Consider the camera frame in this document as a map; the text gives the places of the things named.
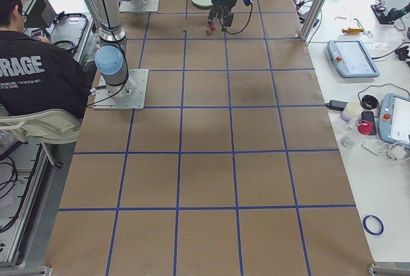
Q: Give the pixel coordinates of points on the teach pendant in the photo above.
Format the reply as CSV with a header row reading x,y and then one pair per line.
x,y
393,122
351,59

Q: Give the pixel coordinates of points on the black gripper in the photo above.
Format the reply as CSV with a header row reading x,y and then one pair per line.
x,y
225,3

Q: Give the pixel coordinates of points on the white chair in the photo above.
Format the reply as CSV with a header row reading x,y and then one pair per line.
x,y
55,127

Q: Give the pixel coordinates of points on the seated person black jacket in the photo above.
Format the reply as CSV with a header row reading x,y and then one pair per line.
x,y
36,75

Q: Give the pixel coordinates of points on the aluminium frame post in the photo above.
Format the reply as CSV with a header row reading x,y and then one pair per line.
x,y
311,17

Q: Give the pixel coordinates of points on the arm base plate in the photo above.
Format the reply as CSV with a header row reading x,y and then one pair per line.
x,y
138,6
134,96

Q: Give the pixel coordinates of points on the black power adapter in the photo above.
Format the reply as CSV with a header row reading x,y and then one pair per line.
x,y
336,105

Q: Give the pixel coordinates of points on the blue tape roll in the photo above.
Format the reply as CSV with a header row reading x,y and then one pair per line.
x,y
373,225

